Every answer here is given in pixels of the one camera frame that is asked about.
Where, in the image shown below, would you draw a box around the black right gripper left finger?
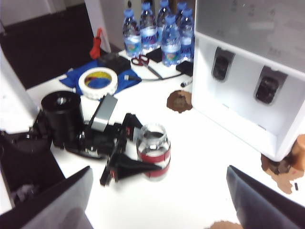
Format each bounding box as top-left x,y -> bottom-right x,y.
0,166 -> 95,229

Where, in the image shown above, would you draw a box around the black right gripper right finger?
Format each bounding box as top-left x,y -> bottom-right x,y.
226,165 -> 305,229

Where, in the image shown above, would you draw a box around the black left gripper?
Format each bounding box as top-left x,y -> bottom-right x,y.
100,113 -> 163,187

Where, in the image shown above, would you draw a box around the glass jar with red bands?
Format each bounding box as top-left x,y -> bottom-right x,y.
136,122 -> 172,183

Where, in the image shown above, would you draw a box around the white water dispenser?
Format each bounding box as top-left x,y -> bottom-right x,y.
192,0 -> 305,162

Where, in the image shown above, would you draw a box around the blue capped water bottle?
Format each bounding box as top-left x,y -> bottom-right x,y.
175,0 -> 187,18
157,0 -> 171,42
140,0 -> 159,51
122,8 -> 143,59
161,14 -> 182,68
179,8 -> 196,63

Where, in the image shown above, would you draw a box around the black dispenser tap lever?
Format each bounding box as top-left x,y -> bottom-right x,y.
253,65 -> 288,106
211,46 -> 235,82

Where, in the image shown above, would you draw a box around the large white tape roll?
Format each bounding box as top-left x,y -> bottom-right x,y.
78,66 -> 119,101

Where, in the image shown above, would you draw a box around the black power adapter box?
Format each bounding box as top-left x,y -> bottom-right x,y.
97,52 -> 132,73

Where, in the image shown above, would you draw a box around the blue cloth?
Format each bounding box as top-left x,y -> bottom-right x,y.
59,59 -> 142,96

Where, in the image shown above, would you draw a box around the black flat box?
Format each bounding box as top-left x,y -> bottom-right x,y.
176,61 -> 194,77
145,47 -> 163,63

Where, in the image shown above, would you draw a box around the red orange hand tool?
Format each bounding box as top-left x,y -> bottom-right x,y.
90,28 -> 103,60

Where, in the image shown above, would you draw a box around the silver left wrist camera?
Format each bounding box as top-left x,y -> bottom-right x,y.
91,93 -> 119,132

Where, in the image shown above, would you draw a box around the red handled scissors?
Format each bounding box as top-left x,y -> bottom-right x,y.
131,54 -> 165,80

